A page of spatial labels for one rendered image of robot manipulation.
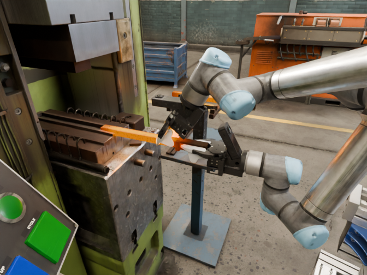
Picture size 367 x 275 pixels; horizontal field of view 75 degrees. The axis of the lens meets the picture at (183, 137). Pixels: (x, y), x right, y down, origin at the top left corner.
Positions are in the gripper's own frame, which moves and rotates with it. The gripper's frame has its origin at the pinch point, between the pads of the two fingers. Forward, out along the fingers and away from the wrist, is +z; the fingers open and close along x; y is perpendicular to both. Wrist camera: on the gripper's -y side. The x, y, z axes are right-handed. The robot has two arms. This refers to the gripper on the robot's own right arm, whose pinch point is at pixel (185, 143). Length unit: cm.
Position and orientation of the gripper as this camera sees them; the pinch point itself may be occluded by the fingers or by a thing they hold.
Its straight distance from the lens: 79.5
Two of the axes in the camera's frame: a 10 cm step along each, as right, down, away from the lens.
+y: 0.1, 8.7, 4.9
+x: 3.8, -4.6, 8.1
